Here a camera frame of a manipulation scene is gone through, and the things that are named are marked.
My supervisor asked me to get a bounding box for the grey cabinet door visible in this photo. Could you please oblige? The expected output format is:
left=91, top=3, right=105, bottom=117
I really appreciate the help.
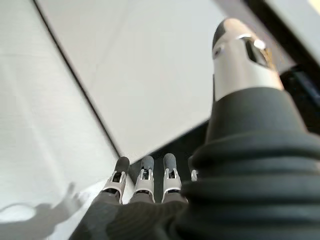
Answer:
left=33, top=0, right=230, bottom=157

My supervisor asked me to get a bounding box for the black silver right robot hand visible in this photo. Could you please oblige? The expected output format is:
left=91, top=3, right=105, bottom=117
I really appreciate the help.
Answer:
left=72, top=17, right=320, bottom=240

